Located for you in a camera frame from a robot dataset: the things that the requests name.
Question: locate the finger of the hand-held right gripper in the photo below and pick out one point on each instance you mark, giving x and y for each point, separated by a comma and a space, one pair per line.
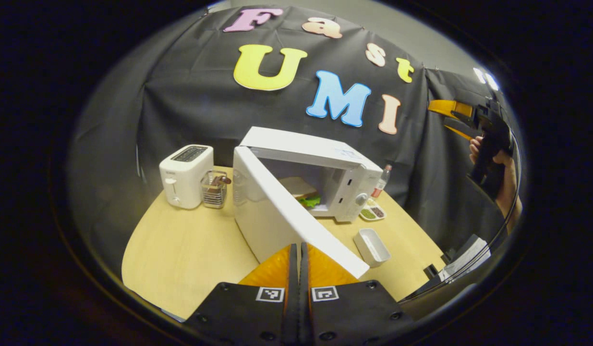
450, 107
462, 131

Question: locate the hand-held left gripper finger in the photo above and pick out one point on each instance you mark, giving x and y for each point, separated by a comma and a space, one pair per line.
304, 288
292, 288

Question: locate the white microwave oven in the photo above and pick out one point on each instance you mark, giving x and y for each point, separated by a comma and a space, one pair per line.
277, 216

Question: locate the lettuce sandwich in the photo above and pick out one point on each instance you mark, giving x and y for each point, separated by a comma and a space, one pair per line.
298, 188

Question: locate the small ceiling light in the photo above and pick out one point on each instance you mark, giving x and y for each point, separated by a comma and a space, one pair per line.
486, 79

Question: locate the white rectangular dish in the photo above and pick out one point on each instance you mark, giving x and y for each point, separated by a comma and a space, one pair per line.
372, 247

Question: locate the clear bottle with red label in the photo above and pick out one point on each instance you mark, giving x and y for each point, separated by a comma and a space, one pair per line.
382, 180

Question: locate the divided dish of beans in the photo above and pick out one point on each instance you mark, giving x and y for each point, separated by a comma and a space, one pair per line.
372, 211

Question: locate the clear utensil holder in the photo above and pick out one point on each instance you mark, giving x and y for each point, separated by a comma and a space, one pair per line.
213, 197

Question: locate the white paper sheet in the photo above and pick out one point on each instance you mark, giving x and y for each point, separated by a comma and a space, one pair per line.
466, 257

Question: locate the black block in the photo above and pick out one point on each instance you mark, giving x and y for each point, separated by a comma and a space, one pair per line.
431, 271

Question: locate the brown utensil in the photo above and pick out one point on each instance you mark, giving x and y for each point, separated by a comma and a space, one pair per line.
219, 181

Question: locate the white toaster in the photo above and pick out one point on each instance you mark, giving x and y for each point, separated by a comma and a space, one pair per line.
183, 175

